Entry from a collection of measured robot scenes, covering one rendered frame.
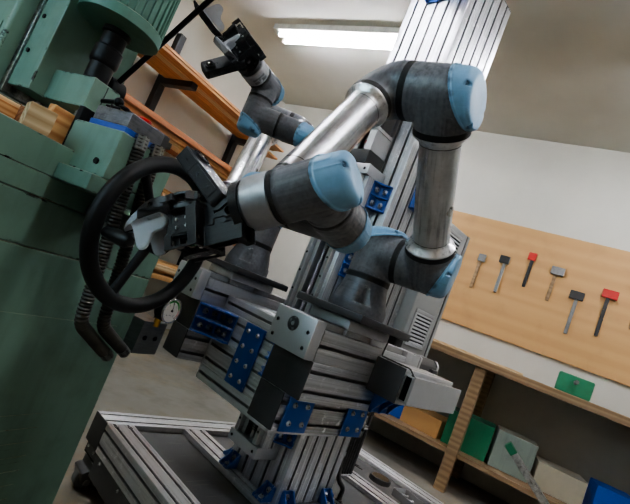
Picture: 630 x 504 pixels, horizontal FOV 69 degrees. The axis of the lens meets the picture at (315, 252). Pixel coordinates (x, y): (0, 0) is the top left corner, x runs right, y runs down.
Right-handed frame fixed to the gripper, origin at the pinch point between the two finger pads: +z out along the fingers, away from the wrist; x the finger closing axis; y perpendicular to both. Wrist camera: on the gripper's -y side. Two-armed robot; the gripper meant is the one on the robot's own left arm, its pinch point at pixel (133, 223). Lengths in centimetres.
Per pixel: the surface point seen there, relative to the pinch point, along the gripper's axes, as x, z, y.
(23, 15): 2, 34, -58
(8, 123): -9.2, 16.8, -18.1
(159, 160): 4.3, -1.3, -12.5
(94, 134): 2.7, 11.7, -20.9
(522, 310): 327, -69, -18
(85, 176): 0.8, 11.1, -11.5
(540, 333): 326, -78, 0
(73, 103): 8.0, 23.7, -35.1
